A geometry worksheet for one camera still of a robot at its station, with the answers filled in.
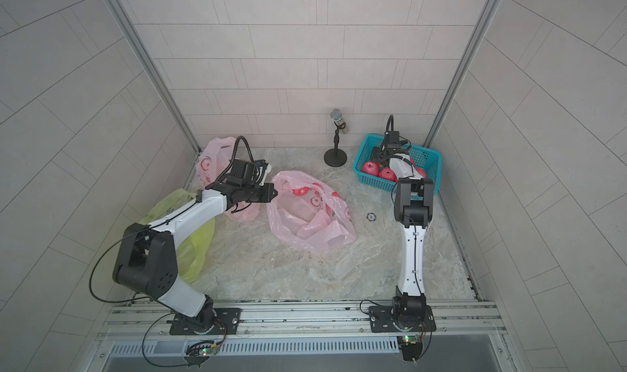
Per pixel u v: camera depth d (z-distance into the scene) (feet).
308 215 3.06
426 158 3.44
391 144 2.85
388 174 3.25
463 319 2.41
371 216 3.07
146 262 1.42
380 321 2.32
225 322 2.32
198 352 2.15
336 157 3.68
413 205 2.07
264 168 2.48
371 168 3.34
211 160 3.32
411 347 2.24
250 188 2.41
